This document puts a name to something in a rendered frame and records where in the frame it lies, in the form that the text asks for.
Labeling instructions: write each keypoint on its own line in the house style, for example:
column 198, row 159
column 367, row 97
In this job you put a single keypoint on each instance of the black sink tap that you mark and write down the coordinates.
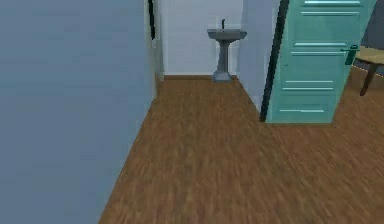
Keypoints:
column 223, row 23

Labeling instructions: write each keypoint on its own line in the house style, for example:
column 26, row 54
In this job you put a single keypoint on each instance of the teal panelled room door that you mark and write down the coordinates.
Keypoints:
column 313, row 66

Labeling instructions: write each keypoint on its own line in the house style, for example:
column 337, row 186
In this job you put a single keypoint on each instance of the tan wooden table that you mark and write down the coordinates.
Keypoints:
column 370, row 56

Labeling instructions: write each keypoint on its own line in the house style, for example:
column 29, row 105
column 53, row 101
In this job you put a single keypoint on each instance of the grey pedestal sink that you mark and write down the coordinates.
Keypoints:
column 222, row 50

